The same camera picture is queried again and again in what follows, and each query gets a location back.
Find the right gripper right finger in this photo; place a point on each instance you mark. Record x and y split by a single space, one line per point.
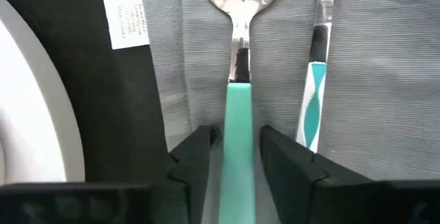
326 200

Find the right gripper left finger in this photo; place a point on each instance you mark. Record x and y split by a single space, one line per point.
137 203

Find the grey cloth napkin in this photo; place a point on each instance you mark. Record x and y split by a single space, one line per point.
378 79

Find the white round plate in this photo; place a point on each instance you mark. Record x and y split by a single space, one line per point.
34 114

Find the black plastic tray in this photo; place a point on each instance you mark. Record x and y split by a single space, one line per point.
103 114

